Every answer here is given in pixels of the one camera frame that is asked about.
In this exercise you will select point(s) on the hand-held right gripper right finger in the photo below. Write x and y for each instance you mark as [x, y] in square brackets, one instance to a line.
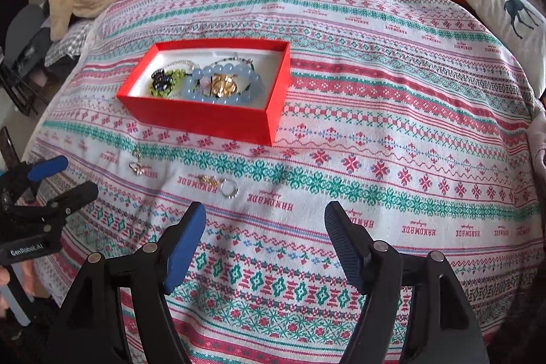
[345, 249]

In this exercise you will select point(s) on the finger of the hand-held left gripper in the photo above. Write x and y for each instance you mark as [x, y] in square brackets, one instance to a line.
[72, 200]
[47, 168]

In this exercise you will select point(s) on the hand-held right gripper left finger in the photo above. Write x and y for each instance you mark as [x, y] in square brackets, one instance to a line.
[183, 249]

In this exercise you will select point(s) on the red cardboard box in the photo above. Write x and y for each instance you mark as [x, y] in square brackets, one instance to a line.
[204, 121]

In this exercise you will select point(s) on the person's left hand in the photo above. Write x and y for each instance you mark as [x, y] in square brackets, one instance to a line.
[29, 276]

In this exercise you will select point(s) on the black device left edge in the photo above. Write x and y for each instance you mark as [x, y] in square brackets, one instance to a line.
[6, 146]

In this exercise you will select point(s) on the grey checked bedsheet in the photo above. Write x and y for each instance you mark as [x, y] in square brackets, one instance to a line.
[68, 44]

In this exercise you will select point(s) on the patterned knit-print blanket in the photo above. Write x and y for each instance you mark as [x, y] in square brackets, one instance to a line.
[341, 112]

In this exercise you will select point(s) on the grey chair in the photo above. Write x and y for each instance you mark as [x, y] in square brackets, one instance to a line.
[25, 31]

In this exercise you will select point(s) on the white deer print pillow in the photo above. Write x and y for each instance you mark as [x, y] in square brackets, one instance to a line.
[503, 14]

